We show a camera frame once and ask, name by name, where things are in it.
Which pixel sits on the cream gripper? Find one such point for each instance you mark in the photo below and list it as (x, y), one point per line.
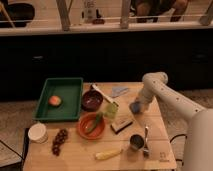
(142, 104)

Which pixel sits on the blue sponge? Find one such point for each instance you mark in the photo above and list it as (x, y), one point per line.
(135, 107)

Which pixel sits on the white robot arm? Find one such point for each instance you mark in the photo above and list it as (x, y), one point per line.
(198, 149)

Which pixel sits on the light green plastic cup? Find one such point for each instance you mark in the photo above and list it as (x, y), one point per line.
(111, 110)

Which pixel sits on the small metal cup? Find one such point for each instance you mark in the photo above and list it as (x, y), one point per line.
(136, 142)

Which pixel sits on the white paper cup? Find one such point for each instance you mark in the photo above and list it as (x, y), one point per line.
(38, 133)

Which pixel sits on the grey blue cloth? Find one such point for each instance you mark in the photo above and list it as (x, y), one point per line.
(118, 91)

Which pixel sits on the black wooden board eraser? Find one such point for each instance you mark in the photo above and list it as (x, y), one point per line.
(120, 124)

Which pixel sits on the metal fork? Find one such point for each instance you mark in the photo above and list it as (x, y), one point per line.
(146, 149)

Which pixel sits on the dark purple bowl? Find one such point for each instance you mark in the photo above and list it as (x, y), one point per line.
(91, 100)

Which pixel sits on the orange plate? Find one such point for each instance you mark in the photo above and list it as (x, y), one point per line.
(86, 120)

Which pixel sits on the yellow corn cob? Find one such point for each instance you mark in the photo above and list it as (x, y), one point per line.
(107, 154)

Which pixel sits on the green plastic tray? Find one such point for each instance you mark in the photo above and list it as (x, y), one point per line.
(70, 92)

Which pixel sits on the seated person in background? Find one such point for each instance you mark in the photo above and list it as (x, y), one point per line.
(151, 9)

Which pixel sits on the orange peach fruit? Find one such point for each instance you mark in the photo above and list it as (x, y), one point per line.
(54, 101)

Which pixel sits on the dark red grape bunch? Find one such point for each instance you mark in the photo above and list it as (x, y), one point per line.
(59, 139)

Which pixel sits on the white bottle in background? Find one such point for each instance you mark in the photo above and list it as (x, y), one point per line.
(89, 10)

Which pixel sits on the black chair in background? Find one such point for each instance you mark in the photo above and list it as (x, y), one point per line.
(20, 13)

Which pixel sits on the white handled knife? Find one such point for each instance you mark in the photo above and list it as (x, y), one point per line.
(108, 98)

